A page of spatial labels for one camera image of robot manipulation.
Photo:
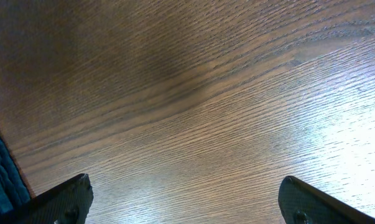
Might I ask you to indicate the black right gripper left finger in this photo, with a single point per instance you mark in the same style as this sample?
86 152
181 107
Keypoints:
68 202

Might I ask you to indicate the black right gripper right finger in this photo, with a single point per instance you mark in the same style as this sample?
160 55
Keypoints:
302 203

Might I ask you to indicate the navy blue shorts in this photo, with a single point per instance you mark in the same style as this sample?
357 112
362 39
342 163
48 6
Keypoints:
13 190

